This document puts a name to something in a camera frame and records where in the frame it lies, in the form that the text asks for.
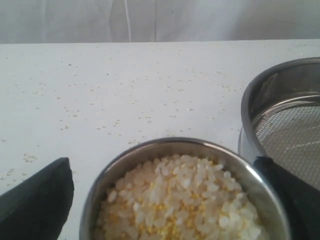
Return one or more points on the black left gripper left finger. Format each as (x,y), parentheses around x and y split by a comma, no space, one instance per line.
(38,208)

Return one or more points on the white curtain backdrop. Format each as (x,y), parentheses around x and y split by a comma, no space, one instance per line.
(100,21)

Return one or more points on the stainless steel cup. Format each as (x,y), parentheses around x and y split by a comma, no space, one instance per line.
(263,195)

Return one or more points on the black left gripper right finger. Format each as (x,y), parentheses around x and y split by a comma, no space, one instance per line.
(300,200)

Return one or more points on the yellow granular powder pile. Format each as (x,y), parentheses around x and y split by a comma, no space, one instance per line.
(178,197)

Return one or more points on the round stainless steel sieve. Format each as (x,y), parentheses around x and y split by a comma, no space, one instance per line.
(280,114)

